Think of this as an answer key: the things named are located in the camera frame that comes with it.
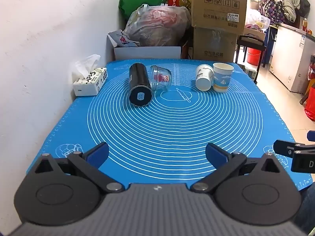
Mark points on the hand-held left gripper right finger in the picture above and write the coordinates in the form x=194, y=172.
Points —
x=216, y=154

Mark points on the red bucket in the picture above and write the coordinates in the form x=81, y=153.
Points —
x=253, y=55

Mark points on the purple patterned bag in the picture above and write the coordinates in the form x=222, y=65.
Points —
x=272, y=9

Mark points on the black tumbler cup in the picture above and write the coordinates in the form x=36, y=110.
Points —
x=139, y=83

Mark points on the black and white tissue box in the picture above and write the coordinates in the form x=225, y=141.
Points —
x=89, y=83

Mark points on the white chest freezer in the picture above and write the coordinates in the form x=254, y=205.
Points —
x=288, y=54

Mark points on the red box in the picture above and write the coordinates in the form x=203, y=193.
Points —
x=175, y=1

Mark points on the person's leg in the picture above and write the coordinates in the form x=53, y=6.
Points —
x=308, y=209

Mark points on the white cardboard box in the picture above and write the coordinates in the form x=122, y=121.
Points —
x=147, y=52

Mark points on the orange bottle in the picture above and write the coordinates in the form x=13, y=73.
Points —
x=305, y=24

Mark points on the blue silicone baking mat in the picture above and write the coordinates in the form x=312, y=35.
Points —
x=160, y=127

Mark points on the white paper cup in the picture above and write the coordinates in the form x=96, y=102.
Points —
x=203, y=77

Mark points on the clear plastic bag red contents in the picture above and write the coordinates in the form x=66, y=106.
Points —
x=157, y=24

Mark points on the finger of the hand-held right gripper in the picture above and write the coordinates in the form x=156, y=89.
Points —
x=283, y=147
x=311, y=136

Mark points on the large brown cardboard box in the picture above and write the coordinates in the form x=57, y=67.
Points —
x=217, y=5

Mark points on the white plastic bag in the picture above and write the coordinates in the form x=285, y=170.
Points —
x=256, y=19

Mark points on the brown cardboard box green print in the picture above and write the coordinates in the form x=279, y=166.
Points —
x=214, y=45

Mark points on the clear glass cup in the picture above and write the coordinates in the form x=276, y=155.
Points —
x=161, y=77

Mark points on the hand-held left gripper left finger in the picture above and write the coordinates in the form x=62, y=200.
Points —
x=99, y=154

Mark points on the black chair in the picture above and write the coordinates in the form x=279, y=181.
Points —
x=251, y=43

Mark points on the sailboat print paper cup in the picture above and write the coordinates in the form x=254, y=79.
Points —
x=222, y=78

